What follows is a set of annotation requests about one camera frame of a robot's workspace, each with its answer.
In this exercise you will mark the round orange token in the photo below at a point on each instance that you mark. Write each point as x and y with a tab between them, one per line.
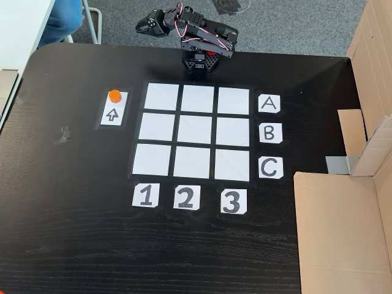
114	95

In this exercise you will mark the white grid with black tape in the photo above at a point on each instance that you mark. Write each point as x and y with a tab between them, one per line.
193	128

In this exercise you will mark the person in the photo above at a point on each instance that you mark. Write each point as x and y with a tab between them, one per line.
58	21

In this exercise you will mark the white arrow paper sheet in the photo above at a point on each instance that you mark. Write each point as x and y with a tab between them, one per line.
121	117

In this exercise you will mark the white desk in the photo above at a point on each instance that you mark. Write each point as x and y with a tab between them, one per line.
18	30

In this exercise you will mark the paper sheet letter A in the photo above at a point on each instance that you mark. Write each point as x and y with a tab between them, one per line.
269	104

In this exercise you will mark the clear tape scrap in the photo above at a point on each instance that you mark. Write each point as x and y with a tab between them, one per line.
62	136

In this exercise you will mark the paper sheet letter B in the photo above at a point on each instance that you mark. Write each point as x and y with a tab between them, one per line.
271	133

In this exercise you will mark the paper sheet number 1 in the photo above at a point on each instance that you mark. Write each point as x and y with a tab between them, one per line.
145	195

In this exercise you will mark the paper sheet number 2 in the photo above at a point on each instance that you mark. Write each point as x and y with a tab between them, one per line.
186	197

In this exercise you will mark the paper sheet letter C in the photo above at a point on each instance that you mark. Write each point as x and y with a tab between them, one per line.
271	167

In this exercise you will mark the paper sheet number 3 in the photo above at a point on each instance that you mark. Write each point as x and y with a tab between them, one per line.
233	201

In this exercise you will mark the short grey tape piece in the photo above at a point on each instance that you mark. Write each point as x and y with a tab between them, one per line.
336	164

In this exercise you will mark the brown cardboard screen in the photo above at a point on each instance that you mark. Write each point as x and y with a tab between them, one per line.
337	229

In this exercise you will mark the white metal frame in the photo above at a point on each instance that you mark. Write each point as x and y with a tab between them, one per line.
92	24

